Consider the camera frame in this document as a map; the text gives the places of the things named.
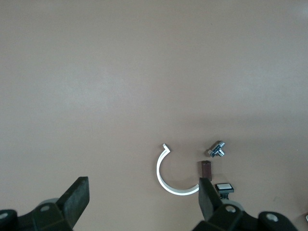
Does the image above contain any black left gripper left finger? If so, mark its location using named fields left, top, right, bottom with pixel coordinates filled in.
left=0, top=176, right=90, bottom=231

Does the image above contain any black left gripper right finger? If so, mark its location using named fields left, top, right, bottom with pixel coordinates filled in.
left=193, top=177, right=297, bottom=231

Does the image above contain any white square push button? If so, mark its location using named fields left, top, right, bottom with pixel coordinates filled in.
left=214, top=182, right=235, bottom=200

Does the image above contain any small brown ridged block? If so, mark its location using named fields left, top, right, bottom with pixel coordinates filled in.
left=198, top=160, right=213, bottom=182

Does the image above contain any shiny metal fitting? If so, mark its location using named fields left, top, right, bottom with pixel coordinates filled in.
left=206, top=140, right=227, bottom=158

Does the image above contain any white plastic half-ring clamp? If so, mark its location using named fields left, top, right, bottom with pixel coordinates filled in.
left=156, top=143, right=201, bottom=196

